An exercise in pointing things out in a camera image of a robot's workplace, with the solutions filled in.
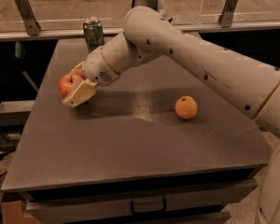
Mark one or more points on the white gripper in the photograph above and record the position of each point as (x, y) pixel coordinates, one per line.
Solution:
(98, 66)

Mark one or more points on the red apple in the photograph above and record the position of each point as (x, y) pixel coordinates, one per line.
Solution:
(68, 82)

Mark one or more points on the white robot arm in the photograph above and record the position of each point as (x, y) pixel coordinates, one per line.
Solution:
(249, 85)

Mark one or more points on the green soda can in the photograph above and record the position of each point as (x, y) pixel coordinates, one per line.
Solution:
(93, 33)

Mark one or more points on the orange fruit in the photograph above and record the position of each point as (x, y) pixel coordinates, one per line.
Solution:
(186, 107)

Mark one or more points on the cardboard box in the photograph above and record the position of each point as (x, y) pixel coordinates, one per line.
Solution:
(12, 213)

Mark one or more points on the horizontal metal rail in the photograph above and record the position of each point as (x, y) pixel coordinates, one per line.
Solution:
(194, 27)

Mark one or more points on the left metal bracket post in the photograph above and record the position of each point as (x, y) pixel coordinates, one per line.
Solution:
(30, 23)

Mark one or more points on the right metal bracket post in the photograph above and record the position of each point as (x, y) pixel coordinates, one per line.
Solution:
(226, 17)

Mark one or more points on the grey drawer with black handle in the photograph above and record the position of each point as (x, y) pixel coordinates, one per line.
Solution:
(201, 204)

